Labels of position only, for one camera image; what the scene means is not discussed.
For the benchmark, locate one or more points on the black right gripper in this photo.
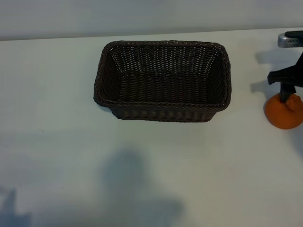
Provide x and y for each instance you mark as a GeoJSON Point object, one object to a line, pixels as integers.
{"type": "Point", "coordinates": [291, 75]}

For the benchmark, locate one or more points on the orange fruit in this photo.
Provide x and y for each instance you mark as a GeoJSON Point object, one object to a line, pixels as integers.
{"type": "Point", "coordinates": [284, 116]}

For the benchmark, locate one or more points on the dark brown wicker basket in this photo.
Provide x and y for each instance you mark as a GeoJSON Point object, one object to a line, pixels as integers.
{"type": "Point", "coordinates": [165, 87]}

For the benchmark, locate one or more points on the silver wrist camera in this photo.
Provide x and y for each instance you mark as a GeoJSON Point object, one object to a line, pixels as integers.
{"type": "Point", "coordinates": [291, 42]}

